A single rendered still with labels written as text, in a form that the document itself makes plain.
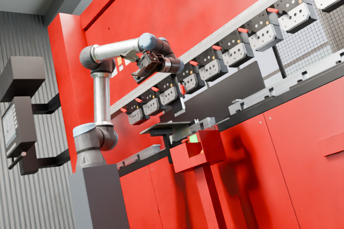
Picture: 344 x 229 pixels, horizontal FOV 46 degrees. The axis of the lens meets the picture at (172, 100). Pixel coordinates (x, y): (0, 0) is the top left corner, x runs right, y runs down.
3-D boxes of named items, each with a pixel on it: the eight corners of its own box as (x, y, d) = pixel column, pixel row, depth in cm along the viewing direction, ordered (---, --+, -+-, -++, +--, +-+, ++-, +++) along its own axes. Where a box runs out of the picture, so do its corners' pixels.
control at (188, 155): (175, 173, 194) (166, 137, 199) (196, 170, 206) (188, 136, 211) (206, 161, 182) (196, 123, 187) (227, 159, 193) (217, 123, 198)
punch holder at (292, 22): (283, 32, 197) (272, 3, 202) (293, 34, 203) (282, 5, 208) (308, 17, 187) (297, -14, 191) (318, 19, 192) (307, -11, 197)
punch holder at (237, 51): (225, 67, 226) (217, 41, 230) (235, 68, 231) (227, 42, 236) (245, 55, 215) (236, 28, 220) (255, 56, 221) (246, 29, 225)
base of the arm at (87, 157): (83, 167, 187) (80, 147, 190) (71, 175, 198) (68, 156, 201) (112, 164, 196) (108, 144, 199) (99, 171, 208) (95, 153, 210)
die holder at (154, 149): (118, 175, 310) (116, 163, 313) (125, 174, 314) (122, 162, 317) (156, 158, 275) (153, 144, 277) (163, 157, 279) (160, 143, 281)
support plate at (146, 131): (140, 134, 247) (139, 132, 247) (172, 132, 264) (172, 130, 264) (157, 124, 234) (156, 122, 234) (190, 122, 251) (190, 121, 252)
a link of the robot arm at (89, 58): (69, 44, 209) (152, 26, 188) (83, 50, 219) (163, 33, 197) (69, 66, 207) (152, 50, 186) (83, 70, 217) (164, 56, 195)
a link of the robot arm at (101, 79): (84, 151, 209) (83, 50, 219) (102, 152, 222) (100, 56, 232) (103, 149, 203) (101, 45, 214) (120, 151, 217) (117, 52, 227)
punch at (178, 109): (174, 116, 264) (170, 103, 267) (176, 116, 265) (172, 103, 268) (183, 111, 257) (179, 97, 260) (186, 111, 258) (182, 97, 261)
